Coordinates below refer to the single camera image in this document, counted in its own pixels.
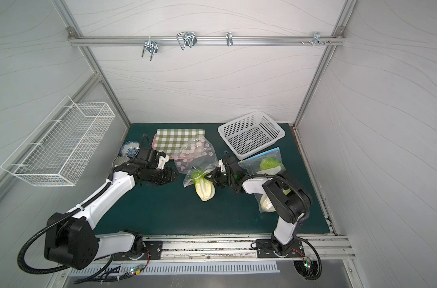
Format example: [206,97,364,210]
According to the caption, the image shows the chinese cabbage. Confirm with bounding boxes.
[259,157,285,171]
[191,170,216,202]
[255,193,276,213]

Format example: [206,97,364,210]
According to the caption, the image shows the pink-dotted zipper bag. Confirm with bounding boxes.
[170,134,218,187]

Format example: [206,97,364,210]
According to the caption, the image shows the clear blue-zip zipper bag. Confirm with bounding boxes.
[238,147,285,213]

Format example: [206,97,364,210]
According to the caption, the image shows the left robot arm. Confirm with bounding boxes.
[44,148,176,270]

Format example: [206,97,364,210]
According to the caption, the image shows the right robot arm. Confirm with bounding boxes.
[205,157,312,258]

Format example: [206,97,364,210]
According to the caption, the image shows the blue floral bowl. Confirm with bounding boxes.
[120,141,140,158]

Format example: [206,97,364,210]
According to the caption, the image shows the grey striped mug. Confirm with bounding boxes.
[112,156,130,168]

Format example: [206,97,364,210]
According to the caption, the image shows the green checkered cloth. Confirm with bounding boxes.
[152,129,205,155]

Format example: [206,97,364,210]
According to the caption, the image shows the white plastic basket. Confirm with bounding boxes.
[217,111,285,160]

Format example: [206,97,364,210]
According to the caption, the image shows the white vented strip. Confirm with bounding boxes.
[68,261,280,277]

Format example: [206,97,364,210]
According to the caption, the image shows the metal hook clamp left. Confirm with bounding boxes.
[141,37,158,61]

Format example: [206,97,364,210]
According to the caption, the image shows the metal hook clamp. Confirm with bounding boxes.
[141,37,158,61]
[176,31,198,50]

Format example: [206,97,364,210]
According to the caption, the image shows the metal hook small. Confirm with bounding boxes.
[225,32,233,47]

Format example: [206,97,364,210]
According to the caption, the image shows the metal hook clamp middle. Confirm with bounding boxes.
[176,31,198,50]

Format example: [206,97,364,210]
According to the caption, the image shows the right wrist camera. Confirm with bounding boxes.
[218,159,226,174]

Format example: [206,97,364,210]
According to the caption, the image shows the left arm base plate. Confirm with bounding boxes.
[114,241,163,261]

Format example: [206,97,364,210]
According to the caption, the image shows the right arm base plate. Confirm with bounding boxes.
[250,239,306,259]

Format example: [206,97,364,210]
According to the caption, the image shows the white wire wall basket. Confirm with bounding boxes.
[1,96,115,187]

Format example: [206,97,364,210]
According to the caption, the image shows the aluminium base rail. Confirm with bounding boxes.
[59,233,356,266]

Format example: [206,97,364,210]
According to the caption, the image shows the left black corrugated cable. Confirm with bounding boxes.
[16,134,152,275]

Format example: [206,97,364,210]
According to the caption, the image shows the metal bracket right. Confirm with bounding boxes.
[300,32,331,46]

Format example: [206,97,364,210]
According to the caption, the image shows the aluminium top rail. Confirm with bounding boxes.
[68,34,346,47]

